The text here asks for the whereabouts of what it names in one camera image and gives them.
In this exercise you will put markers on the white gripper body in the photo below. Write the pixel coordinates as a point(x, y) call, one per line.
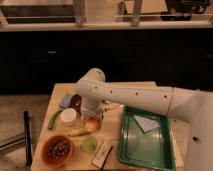
point(90, 108)

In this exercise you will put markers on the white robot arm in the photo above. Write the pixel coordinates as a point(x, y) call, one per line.
point(192, 106)

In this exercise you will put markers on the red yellow apple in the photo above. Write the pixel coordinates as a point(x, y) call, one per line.
point(93, 125)

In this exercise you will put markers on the green plastic cup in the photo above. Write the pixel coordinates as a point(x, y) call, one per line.
point(89, 144)

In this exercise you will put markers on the dark red round object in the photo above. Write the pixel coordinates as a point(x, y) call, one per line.
point(76, 101)

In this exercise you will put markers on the white round lid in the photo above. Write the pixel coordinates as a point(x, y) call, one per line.
point(68, 116)

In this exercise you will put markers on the blue sponge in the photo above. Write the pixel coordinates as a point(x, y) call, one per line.
point(66, 100)

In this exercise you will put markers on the yellow banana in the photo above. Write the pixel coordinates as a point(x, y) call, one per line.
point(76, 133)

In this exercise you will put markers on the green cucumber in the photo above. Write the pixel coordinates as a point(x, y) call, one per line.
point(52, 119)

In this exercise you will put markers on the orange bowl with berries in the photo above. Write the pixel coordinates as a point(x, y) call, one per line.
point(57, 151)

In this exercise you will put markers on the white folded paper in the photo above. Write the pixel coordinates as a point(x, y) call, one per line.
point(146, 124)

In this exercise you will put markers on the green plastic tray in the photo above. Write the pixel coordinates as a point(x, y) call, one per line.
point(153, 149)

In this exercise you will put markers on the black rod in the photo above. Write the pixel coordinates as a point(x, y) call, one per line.
point(27, 139)

